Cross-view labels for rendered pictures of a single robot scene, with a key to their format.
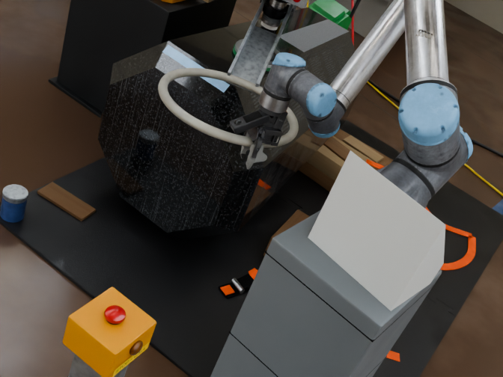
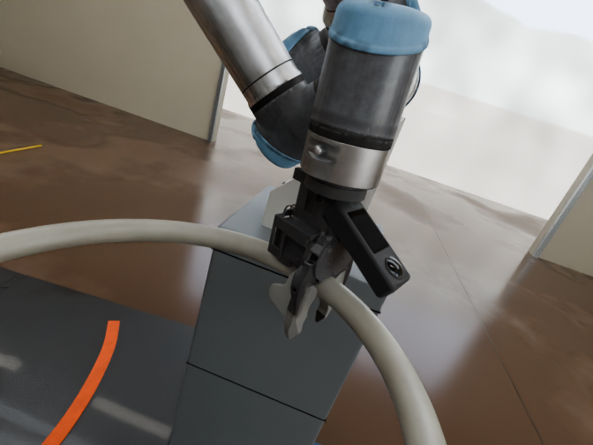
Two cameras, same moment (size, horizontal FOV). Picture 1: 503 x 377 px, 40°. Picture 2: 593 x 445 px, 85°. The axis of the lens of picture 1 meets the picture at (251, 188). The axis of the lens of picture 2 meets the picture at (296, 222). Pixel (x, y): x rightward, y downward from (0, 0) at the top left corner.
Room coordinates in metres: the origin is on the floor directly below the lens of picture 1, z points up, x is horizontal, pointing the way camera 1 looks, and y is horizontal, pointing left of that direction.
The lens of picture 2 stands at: (2.02, 0.36, 1.18)
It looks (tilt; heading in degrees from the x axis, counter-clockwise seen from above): 23 degrees down; 248
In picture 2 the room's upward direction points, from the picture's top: 18 degrees clockwise
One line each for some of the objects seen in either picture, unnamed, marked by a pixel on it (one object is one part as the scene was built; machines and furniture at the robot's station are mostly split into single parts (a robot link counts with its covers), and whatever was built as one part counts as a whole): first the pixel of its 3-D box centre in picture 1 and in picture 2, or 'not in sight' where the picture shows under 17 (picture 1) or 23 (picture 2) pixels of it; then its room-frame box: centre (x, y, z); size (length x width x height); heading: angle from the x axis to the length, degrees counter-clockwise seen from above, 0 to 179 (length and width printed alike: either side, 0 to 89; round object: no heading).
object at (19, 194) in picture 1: (13, 203); not in sight; (2.13, 0.90, 0.08); 0.10 x 0.10 x 0.13
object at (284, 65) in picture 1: (284, 75); (367, 76); (1.87, 0.03, 1.20); 0.10 x 0.09 x 0.12; 54
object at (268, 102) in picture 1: (273, 99); (341, 160); (1.86, 0.04, 1.12); 0.10 x 0.09 x 0.05; 31
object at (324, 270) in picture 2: (266, 123); (319, 223); (1.86, 0.03, 1.03); 0.09 x 0.08 x 0.12; 120
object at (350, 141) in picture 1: (363, 149); not in sight; (3.70, -0.53, 0.09); 0.25 x 0.10 x 0.01; 65
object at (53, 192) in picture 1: (66, 201); not in sight; (2.33, 0.74, 0.02); 0.25 x 0.10 x 0.01; 75
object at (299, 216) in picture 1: (291, 238); not in sight; (2.63, -0.26, 0.07); 0.30 x 0.12 x 0.12; 164
